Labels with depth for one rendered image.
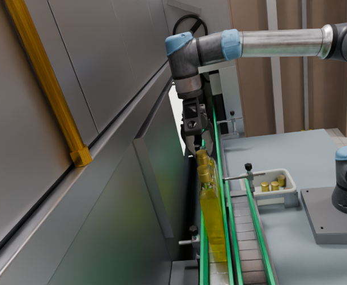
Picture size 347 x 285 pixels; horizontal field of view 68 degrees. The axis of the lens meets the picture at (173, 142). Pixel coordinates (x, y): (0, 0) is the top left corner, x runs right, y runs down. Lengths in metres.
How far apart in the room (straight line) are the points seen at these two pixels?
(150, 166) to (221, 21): 1.22
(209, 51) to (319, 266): 0.76
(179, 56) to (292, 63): 2.71
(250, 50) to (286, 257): 0.70
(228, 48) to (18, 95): 0.50
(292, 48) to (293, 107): 2.65
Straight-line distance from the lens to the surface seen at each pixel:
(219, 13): 1.73
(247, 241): 0.92
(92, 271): 0.45
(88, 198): 0.40
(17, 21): 0.38
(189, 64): 0.71
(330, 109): 3.60
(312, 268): 1.03
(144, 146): 0.66
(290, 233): 1.12
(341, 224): 1.10
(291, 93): 3.43
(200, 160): 0.80
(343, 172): 1.05
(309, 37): 0.88
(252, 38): 0.84
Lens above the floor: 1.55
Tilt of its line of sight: 23 degrees down
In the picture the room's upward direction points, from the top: 14 degrees counter-clockwise
